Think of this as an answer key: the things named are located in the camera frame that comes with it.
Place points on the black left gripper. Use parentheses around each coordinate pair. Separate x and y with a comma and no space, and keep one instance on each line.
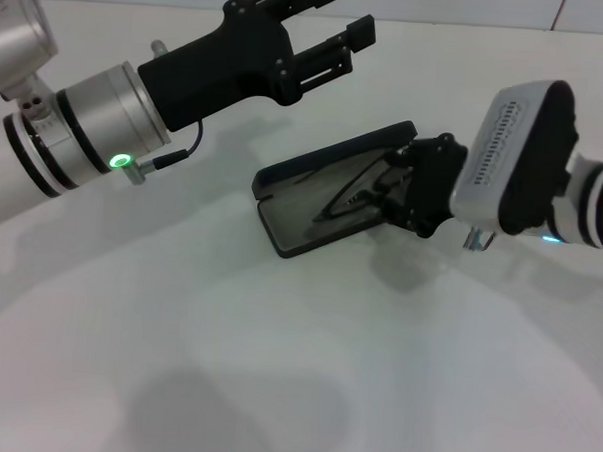
(218,69)

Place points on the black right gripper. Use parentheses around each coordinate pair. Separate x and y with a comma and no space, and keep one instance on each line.
(433,187)

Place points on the black thin-frame glasses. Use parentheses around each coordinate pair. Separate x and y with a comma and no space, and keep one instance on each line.
(318,218)

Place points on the black glasses case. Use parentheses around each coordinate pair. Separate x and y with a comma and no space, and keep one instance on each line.
(291,233)

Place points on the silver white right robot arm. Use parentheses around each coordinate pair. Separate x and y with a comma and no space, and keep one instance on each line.
(535,156)

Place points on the short silver connector stub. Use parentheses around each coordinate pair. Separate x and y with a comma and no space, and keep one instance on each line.
(158,49)

